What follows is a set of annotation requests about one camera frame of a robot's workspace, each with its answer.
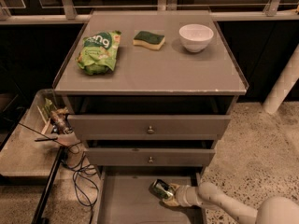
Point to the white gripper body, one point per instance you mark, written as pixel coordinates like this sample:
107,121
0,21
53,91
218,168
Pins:
183,195

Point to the metal railing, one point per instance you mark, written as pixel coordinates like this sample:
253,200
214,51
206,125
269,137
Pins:
79,11

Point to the white pillar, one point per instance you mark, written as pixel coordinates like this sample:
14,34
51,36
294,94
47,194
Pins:
283,85

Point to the grey middle drawer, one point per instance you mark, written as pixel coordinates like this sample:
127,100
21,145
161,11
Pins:
178,157

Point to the green snack bag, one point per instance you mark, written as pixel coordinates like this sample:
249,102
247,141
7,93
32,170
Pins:
99,53

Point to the brown bottle in bin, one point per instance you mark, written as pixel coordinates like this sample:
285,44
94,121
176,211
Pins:
60,122

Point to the green yellow sponge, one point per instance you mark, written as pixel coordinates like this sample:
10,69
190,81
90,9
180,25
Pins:
149,40

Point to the grey top drawer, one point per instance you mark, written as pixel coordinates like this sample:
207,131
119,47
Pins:
149,127

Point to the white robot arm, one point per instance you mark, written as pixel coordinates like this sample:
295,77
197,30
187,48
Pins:
274,210

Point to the grey bottom drawer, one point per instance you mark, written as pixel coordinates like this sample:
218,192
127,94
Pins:
126,196

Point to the green soda can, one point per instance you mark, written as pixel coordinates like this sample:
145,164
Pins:
163,190

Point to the white bowl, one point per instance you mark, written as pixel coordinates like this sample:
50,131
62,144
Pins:
195,37

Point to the grey drawer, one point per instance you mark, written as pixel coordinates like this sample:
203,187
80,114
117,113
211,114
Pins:
178,157
149,127
126,196

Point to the grey drawer cabinet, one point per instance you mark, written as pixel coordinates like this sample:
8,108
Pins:
168,81

